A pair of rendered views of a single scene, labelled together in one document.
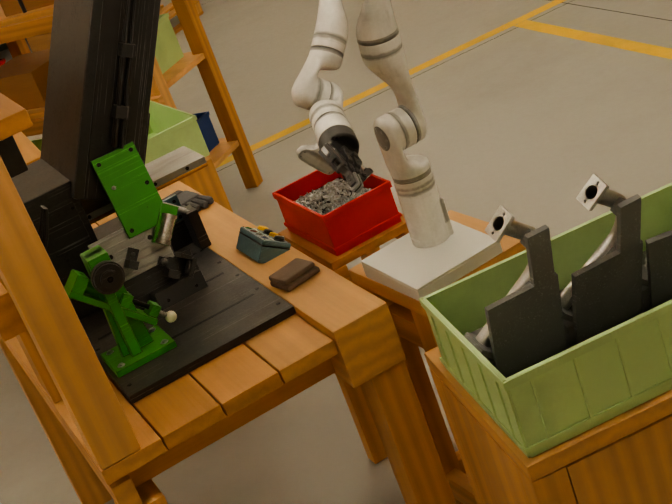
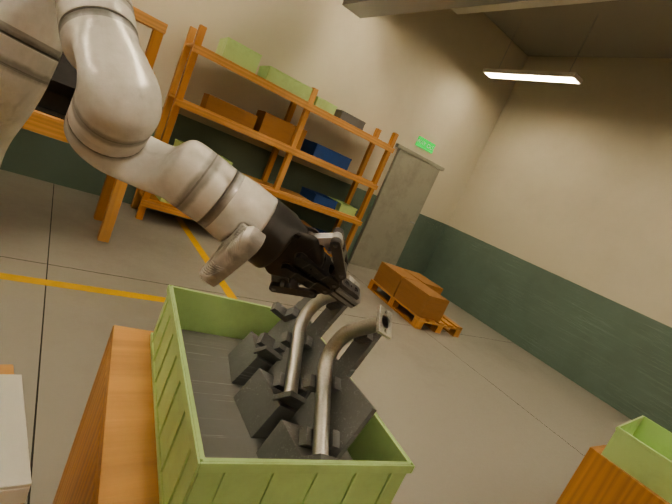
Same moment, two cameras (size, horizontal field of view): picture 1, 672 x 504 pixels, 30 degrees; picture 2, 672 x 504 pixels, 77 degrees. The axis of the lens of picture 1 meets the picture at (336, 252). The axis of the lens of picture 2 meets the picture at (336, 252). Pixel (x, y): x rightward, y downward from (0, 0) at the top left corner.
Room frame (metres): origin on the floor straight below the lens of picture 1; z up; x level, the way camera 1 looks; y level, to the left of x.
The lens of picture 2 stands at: (2.40, 0.39, 1.41)
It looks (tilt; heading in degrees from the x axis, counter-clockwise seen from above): 10 degrees down; 249
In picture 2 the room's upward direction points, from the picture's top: 23 degrees clockwise
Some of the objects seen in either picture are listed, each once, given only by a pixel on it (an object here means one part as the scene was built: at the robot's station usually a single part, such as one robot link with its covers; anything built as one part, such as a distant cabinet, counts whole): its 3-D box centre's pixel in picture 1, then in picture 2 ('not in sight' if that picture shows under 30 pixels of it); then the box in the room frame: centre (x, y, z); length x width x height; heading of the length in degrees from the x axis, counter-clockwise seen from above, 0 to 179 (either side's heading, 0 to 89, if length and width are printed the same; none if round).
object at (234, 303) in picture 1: (138, 287); not in sight; (3.01, 0.51, 0.89); 1.10 x 0.42 x 0.02; 19
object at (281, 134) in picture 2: not in sight; (277, 166); (1.43, -5.36, 1.12); 3.01 x 0.54 x 2.23; 16
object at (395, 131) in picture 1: (402, 145); not in sight; (2.65, -0.22, 1.14); 0.09 x 0.09 x 0.17; 21
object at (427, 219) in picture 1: (421, 206); not in sight; (2.66, -0.22, 0.98); 0.09 x 0.09 x 0.17; 18
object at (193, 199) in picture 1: (183, 203); not in sight; (3.43, 0.36, 0.91); 0.20 x 0.11 x 0.03; 29
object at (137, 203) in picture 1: (127, 187); not in sight; (2.96, 0.43, 1.17); 0.13 x 0.12 x 0.20; 19
